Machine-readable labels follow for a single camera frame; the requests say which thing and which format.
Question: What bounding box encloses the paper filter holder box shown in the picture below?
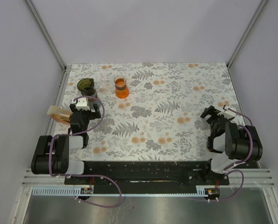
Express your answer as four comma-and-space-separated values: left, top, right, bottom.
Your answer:
47, 105, 72, 125

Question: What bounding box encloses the clear glass dripper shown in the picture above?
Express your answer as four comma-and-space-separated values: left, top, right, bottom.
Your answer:
98, 73, 115, 94

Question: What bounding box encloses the orange glass carafe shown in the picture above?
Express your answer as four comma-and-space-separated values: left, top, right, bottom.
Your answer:
114, 76, 129, 99

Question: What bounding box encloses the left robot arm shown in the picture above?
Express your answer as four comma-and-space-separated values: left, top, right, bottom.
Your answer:
31, 103, 101, 184

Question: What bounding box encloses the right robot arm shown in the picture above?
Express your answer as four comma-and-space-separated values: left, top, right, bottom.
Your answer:
201, 105, 263, 185

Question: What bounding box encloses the dark green glass server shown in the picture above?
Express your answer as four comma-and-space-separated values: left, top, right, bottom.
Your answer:
81, 86, 98, 98

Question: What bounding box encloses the dark green round lid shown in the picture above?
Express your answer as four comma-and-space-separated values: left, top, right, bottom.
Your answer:
77, 78, 94, 91

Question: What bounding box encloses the floral patterned mat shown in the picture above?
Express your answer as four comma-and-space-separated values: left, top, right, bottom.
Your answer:
61, 63, 240, 161

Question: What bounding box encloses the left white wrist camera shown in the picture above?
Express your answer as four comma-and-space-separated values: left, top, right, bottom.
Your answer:
72, 98, 90, 111

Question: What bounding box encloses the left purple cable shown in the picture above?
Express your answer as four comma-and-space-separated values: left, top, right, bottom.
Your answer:
48, 96, 123, 208

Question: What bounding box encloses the purple cable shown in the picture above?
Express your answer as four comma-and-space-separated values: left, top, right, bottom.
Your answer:
48, 96, 123, 208
205, 109, 256, 203

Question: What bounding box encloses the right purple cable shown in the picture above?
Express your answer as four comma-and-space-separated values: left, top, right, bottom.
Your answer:
205, 109, 256, 203

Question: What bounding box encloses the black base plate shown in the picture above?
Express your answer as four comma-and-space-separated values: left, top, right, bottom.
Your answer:
64, 161, 229, 193

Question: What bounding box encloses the white slotted cable duct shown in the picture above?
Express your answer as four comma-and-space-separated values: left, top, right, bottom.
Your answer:
32, 186, 217, 197

